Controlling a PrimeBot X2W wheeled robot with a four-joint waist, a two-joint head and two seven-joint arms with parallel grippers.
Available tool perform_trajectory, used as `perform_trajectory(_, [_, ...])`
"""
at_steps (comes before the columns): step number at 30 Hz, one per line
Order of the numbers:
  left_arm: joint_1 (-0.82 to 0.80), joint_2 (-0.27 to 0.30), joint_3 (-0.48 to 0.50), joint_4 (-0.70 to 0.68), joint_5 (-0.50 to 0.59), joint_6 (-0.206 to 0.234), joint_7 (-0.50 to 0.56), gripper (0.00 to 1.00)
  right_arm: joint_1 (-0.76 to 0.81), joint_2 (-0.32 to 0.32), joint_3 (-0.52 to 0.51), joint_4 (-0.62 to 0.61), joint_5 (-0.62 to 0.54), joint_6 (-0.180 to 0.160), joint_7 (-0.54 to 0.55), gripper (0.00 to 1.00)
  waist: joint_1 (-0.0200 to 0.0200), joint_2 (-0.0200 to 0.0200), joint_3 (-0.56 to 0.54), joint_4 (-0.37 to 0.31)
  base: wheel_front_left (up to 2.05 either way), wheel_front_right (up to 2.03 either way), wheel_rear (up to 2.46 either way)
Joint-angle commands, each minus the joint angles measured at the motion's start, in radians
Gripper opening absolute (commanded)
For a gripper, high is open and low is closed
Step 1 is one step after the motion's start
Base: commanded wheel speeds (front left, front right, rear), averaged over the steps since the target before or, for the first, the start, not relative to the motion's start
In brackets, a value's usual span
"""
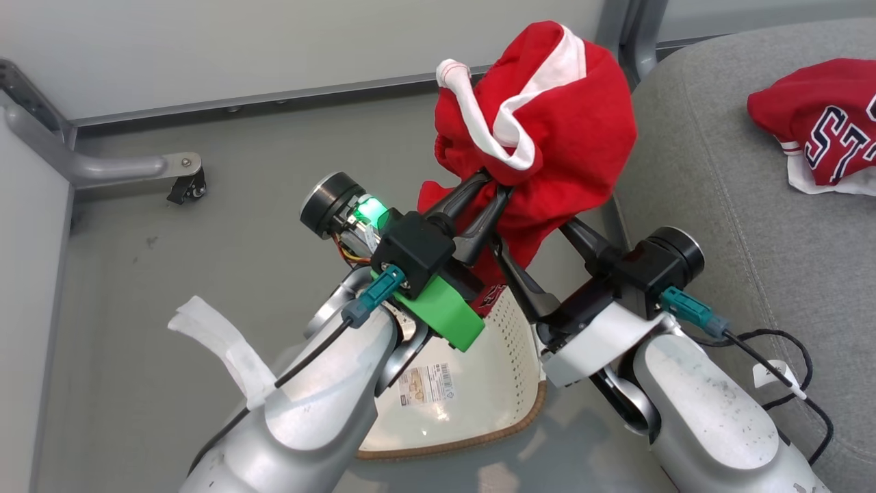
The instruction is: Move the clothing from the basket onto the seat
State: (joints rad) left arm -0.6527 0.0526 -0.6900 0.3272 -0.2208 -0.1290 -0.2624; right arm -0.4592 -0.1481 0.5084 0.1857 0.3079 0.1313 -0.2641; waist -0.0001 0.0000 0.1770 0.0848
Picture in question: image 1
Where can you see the grey fabric sofa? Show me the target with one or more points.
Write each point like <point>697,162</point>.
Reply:
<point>718,171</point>

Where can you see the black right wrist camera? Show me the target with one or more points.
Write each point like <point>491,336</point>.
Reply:
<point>647,270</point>

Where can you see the white laundry basket brown rim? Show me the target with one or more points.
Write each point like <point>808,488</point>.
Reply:
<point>479,383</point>

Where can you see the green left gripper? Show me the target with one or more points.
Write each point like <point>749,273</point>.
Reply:
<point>445,311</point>

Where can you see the grey partition foot with plate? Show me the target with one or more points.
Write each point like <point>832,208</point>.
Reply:
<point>102,164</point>

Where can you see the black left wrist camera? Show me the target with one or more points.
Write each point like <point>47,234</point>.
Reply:
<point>414,250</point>

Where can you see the grey partition upright foot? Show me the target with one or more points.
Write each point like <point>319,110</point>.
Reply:
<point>636,34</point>

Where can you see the black caster wheel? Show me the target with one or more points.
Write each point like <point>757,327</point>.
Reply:
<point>190,188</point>

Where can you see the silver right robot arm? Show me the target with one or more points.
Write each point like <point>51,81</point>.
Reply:
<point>705,411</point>

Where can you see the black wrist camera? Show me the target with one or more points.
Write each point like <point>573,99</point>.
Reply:
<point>414,250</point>
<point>647,270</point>

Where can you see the grey partition bottom rail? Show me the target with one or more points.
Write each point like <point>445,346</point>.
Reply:
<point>274,101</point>

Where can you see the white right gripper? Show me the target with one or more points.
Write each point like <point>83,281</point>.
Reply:
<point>595,335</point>

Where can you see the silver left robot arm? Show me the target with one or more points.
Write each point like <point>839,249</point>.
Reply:
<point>328,411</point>

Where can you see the white tape strip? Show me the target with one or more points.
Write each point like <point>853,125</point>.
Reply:
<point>226,346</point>

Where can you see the white barcode sticker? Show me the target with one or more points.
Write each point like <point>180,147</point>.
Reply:
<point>428,383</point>

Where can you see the red garment with white trim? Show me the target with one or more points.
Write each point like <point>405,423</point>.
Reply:
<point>568,137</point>

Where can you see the red jersey with lettering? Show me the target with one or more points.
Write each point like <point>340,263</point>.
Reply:
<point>821,116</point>

